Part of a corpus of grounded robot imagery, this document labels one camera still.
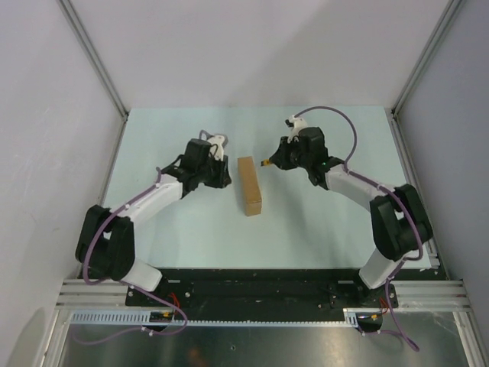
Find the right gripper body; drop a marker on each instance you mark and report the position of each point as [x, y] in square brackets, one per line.
[305, 160]

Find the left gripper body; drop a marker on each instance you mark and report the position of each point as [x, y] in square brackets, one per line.
[202, 170]

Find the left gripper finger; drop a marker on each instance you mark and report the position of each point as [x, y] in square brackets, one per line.
[224, 175]
[214, 176]

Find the brown cardboard express box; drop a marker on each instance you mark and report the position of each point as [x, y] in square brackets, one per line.
[249, 186]

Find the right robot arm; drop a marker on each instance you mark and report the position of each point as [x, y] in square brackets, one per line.
[399, 222]

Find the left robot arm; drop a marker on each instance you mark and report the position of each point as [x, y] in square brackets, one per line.
[107, 246]

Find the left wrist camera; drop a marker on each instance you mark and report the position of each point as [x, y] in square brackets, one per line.
[218, 143]

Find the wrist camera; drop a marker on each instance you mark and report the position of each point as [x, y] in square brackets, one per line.
[295, 124]
[218, 143]

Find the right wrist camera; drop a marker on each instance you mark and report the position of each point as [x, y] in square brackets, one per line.
[295, 124]

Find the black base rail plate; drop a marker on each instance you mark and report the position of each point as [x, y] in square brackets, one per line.
[267, 295]

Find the right aluminium frame post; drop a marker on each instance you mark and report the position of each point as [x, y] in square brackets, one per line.
[439, 33]

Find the aluminium frame post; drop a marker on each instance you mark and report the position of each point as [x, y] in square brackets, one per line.
[85, 41]
[439, 33]

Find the left aluminium frame post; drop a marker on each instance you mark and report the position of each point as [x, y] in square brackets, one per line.
[85, 41]

